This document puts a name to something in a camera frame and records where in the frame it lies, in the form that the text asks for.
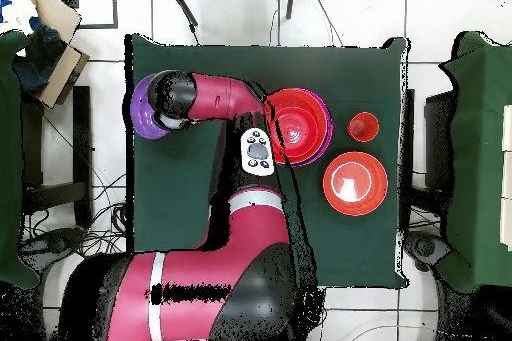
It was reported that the orange cup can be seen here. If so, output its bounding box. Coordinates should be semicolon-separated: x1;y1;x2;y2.
346;111;380;143

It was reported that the large orange bowl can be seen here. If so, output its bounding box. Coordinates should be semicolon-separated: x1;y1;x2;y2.
322;151;390;217
262;87;332;166

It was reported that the small orange bowl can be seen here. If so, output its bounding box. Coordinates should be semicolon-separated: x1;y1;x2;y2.
274;105;321;154

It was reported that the tangle of black cables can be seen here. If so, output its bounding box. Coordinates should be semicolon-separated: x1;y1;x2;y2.
23;172;129;258

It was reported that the black pedestal leg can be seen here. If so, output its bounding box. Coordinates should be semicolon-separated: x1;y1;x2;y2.
19;227;87;266
403;230;451;272

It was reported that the dark floor frame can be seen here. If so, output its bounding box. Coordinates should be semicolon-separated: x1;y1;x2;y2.
59;0;119;30

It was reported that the cardboard box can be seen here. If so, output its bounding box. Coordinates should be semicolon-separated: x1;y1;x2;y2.
11;0;91;109

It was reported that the stack of white boxes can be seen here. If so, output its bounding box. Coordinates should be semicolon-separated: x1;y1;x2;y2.
501;104;512;252

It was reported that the dark blue cloth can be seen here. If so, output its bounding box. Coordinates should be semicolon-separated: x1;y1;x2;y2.
13;16;67;94

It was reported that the green covered side table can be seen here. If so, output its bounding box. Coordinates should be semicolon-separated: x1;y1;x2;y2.
435;31;512;294
0;30;41;289

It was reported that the dark green tablecloth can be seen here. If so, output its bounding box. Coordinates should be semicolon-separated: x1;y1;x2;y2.
125;33;409;289

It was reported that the black bench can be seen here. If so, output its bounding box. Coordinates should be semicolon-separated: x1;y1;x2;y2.
21;85;94;230

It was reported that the black side stand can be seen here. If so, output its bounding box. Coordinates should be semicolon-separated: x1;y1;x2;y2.
423;90;455;190

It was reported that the purple bowl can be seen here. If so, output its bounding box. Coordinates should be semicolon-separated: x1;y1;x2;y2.
129;73;189;141
293;92;333;167

